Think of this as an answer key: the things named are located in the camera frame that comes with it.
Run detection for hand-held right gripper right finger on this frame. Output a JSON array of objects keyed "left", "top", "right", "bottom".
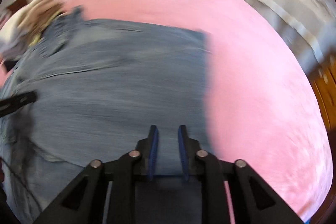
[{"left": 178, "top": 125, "right": 305, "bottom": 224}]

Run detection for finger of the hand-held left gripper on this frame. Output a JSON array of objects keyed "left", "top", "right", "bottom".
[{"left": 0, "top": 91, "right": 37, "bottom": 117}]

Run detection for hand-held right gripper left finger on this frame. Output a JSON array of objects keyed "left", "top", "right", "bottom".
[{"left": 33, "top": 125, "right": 159, "bottom": 224}]

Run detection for blue denim jeans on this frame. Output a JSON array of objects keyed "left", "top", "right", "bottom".
[{"left": 0, "top": 6, "right": 214, "bottom": 224}]

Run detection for pile of folded clothes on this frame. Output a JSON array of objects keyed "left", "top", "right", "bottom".
[{"left": 0, "top": 0, "right": 67, "bottom": 61}]

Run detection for pink fleece blanket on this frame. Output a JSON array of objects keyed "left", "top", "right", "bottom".
[{"left": 0, "top": 0, "right": 330, "bottom": 223}]

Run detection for wooden cabinet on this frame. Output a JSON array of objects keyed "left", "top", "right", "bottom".
[{"left": 309, "top": 55, "right": 336, "bottom": 131}]

